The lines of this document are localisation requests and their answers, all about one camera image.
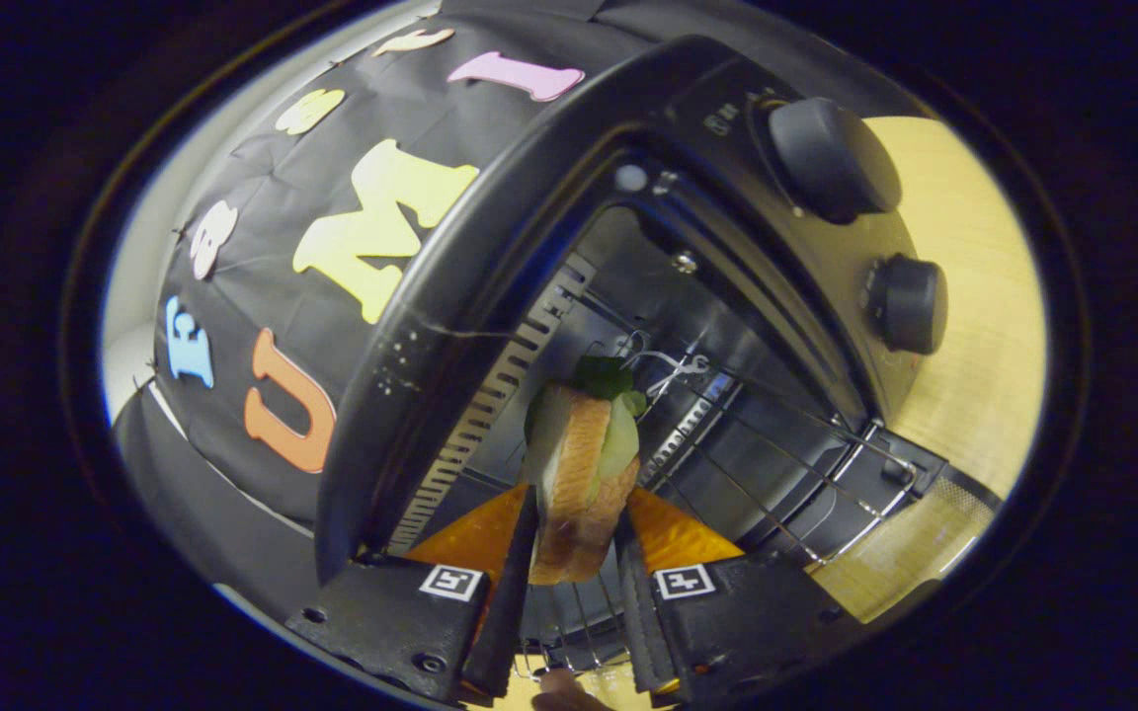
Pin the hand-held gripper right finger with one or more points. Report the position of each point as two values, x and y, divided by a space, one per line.
640 612

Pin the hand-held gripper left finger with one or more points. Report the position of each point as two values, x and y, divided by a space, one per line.
510 602

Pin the toast sandwich with lettuce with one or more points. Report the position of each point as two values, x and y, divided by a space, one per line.
579 474

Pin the black toaster oven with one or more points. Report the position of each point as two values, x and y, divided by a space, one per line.
490 237

